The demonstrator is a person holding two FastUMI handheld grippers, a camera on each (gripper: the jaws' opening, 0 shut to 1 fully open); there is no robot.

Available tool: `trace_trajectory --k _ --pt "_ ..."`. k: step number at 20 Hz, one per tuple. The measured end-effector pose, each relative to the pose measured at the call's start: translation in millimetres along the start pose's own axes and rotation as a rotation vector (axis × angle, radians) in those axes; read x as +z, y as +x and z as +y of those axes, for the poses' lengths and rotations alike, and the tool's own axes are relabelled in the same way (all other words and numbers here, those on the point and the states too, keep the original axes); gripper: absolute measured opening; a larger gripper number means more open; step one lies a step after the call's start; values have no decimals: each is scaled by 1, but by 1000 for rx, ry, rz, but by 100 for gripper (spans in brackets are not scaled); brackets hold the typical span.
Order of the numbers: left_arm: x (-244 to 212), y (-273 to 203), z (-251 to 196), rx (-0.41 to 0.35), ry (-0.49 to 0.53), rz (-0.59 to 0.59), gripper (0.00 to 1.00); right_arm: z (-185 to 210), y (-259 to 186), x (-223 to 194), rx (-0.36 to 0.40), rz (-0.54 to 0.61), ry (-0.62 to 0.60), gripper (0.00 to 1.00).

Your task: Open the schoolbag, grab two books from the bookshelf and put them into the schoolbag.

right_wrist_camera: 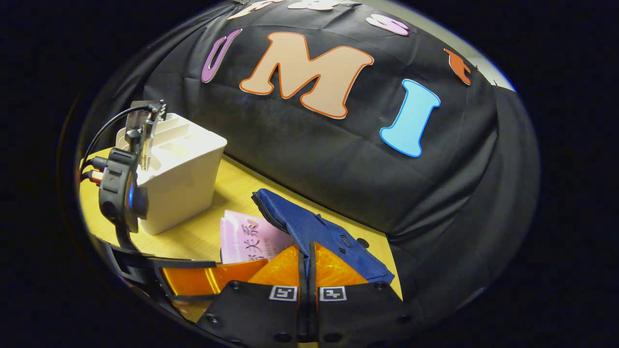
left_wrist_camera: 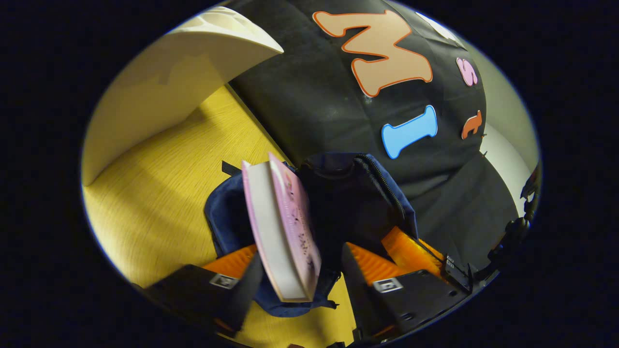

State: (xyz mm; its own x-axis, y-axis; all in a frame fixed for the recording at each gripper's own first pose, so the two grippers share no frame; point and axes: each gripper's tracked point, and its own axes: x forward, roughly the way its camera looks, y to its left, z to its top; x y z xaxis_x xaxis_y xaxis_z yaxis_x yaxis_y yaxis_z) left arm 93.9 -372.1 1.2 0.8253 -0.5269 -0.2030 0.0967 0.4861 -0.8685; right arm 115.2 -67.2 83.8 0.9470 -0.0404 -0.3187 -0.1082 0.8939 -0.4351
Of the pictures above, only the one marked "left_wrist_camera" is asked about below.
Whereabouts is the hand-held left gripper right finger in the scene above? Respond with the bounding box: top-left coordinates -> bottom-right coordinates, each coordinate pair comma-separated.
341,242 -> 472,341

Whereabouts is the blue schoolbag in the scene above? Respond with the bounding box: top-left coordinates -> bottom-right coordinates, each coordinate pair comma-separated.
204,153 -> 419,318

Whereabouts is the black backdrop cloth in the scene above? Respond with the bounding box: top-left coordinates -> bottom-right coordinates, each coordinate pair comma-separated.
227,0 -> 525,271

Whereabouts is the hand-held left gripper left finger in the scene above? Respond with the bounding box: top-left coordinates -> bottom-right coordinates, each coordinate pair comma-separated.
140,244 -> 264,338

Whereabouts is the pink book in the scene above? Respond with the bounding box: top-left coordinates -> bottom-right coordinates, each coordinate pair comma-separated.
241,152 -> 322,304

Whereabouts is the white plastic bookshelf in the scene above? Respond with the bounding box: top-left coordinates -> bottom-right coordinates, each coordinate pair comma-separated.
82,6 -> 284,187

